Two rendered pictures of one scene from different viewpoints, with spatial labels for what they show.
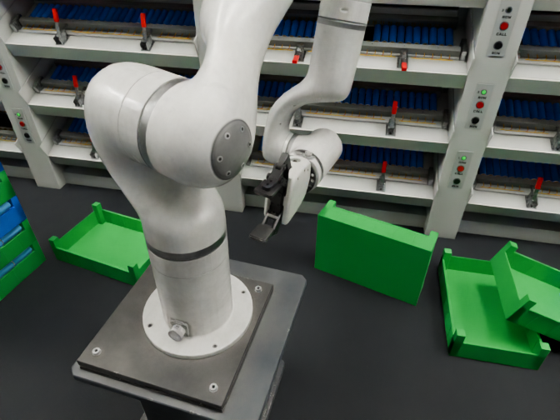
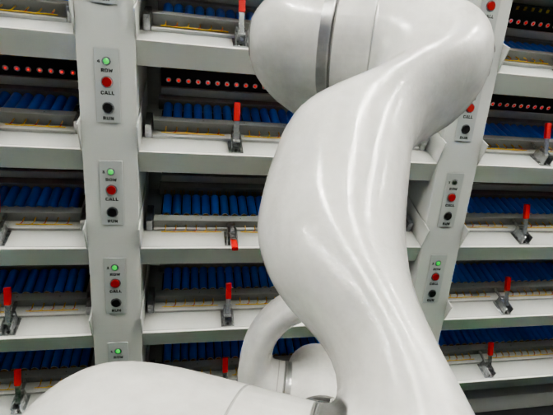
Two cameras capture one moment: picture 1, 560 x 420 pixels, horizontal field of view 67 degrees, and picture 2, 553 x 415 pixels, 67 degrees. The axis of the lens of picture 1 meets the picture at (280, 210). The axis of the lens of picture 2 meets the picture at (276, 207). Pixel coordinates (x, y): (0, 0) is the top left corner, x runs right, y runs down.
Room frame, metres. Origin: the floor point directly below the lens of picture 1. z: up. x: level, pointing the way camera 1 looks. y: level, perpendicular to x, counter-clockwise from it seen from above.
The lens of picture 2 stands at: (0.36, 0.19, 0.86)
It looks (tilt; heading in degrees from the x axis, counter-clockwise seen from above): 17 degrees down; 336
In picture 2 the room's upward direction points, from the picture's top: 4 degrees clockwise
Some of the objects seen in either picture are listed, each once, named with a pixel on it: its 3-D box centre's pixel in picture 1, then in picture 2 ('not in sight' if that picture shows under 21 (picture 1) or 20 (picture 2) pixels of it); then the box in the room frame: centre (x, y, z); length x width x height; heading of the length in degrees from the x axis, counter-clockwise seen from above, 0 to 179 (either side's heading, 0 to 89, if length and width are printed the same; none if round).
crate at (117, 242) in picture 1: (115, 241); not in sight; (0.96, 0.50, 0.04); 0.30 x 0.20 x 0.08; 68
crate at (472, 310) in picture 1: (486, 302); not in sight; (0.72, -0.53, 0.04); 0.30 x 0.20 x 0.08; 169
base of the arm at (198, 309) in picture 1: (193, 275); not in sight; (0.49, 0.14, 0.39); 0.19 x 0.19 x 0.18
